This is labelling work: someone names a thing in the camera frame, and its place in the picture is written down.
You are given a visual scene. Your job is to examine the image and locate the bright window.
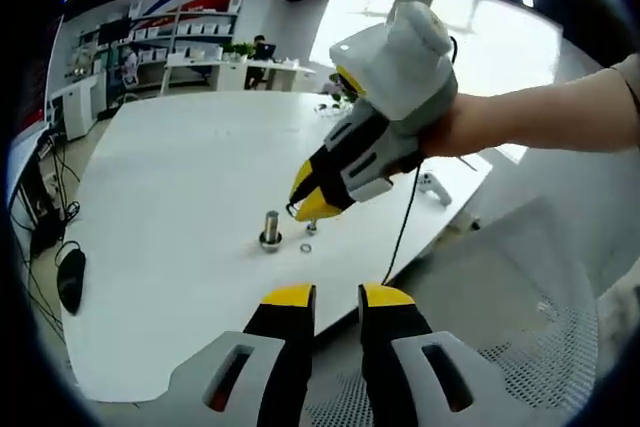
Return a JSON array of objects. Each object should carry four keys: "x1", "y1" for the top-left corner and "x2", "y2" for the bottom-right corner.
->
[{"x1": 309, "y1": 0, "x2": 562, "y2": 94}]

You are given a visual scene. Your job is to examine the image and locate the white game controller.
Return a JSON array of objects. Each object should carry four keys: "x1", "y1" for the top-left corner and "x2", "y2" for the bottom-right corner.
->
[{"x1": 416, "y1": 171, "x2": 454, "y2": 208}]

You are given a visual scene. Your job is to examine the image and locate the shelf of white storage bins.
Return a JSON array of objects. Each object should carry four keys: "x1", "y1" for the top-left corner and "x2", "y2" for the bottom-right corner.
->
[{"x1": 77, "y1": 0, "x2": 244, "y2": 57}]

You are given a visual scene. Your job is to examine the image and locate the white cabinet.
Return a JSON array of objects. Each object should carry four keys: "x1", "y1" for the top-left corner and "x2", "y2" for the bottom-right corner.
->
[{"x1": 48, "y1": 80, "x2": 102, "y2": 142}]

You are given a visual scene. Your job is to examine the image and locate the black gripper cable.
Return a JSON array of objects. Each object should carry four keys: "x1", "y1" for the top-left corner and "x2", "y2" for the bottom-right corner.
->
[{"x1": 381, "y1": 158, "x2": 424, "y2": 286}]

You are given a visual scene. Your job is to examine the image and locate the small green desk plant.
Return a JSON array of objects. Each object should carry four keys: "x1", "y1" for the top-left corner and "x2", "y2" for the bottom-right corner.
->
[{"x1": 224, "y1": 41, "x2": 257, "y2": 63}]

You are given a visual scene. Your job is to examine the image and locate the black television on stand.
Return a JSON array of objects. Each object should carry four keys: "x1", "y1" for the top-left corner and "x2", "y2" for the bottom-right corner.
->
[{"x1": 98, "y1": 18, "x2": 133, "y2": 47}]

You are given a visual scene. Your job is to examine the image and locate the black floor cables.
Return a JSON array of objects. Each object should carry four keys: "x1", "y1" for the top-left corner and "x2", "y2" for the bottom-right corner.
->
[{"x1": 19, "y1": 139, "x2": 82, "y2": 253}]

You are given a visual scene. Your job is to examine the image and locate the long white office desk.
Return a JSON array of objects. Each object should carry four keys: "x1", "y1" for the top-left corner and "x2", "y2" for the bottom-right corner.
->
[{"x1": 162, "y1": 57, "x2": 317, "y2": 94}]

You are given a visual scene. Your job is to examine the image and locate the white side desk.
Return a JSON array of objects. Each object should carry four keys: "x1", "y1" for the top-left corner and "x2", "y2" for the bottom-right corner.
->
[{"x1": 7, "y1": 124, "x2": 57, "y2": 208}]

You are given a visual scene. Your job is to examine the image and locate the large dark monitor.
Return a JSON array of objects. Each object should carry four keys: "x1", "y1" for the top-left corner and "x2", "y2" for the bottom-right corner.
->
[{"x1": 14, "y1": 14, "x2": 66, "y2": 136}]

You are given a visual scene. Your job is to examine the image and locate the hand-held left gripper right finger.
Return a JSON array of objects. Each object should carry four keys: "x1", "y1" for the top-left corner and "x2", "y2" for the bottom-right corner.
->
[{"x1": 357, "y1": 282, "x2": 507, "y2": 427}]

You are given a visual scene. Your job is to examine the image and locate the black oval case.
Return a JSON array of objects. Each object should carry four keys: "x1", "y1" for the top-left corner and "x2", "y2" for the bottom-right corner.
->
[{"x1": 55, "y1": 245, "x2": 88, "y2": 318}]

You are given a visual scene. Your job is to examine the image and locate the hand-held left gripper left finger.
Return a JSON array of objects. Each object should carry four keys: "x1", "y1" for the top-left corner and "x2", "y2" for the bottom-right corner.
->
[{"x1": 167, "y1": 282, "x2": 317, "y2": 427}]

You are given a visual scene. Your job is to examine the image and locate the grey mesh office chair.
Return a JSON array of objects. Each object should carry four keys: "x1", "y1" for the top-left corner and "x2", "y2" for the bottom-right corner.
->
[{"x1": 299, "y1": 195, "x2": 640, "y2": 427}]

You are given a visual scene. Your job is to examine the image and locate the thick threaded steel stud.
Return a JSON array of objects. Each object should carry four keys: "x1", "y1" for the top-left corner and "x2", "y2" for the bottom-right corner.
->
[{"x1": 257, "y1": 209, "x2": 284, "y2": 254}]

